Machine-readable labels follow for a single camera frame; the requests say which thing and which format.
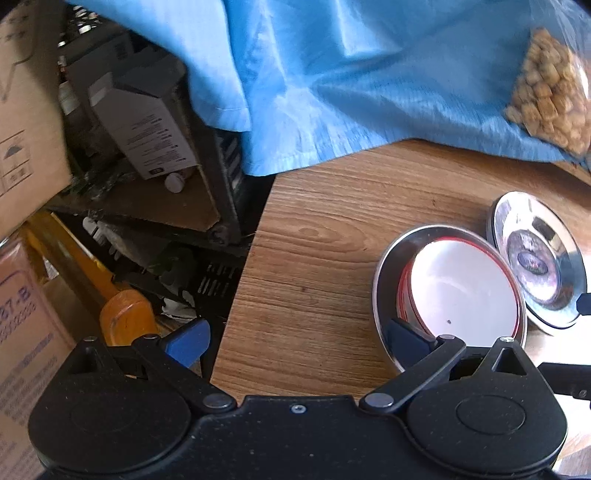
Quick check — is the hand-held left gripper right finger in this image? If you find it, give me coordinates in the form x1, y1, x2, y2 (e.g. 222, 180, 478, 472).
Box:
359, 318, 539, 415

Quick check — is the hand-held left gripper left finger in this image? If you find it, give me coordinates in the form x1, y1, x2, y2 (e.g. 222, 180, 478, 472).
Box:
67, 318, 237, 412

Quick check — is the large steel bowl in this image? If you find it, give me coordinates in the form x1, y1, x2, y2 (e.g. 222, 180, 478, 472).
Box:
372, 224, 528, 374

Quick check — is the white bowl with dark spot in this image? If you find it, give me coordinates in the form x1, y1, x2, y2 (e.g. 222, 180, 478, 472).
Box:
409, 242, 520, 337

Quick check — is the black plastic crate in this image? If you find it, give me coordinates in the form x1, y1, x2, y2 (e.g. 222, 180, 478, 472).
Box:
185, 115, 252, 245
194, 249, 250, 324

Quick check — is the yellow plastic bottle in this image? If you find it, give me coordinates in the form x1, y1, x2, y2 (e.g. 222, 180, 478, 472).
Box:
25, 212, 160, 347

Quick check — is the wooden shelf board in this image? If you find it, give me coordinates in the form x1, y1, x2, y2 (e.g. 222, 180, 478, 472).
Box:
46, 166, 222, 234

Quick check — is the printed brown cardboard box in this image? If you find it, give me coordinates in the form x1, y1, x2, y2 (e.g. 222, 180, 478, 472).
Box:
0, 237, 77, 480

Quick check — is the clear bag of snacks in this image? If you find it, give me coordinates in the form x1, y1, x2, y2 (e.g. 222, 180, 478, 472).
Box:
502, 0, 591, 160

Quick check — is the white printed carton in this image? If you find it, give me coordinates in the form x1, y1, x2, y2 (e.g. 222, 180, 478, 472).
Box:
88, 71, 199, 181

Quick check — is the large cardboard box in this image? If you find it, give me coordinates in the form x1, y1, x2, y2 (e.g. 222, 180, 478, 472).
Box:
0, 0, 75, 238

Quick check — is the blue cloth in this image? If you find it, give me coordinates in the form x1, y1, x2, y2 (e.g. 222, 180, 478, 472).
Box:
65, 0, 591, 178

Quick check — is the grey box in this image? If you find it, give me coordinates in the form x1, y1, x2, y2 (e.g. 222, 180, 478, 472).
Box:
58, 28, 185, 93

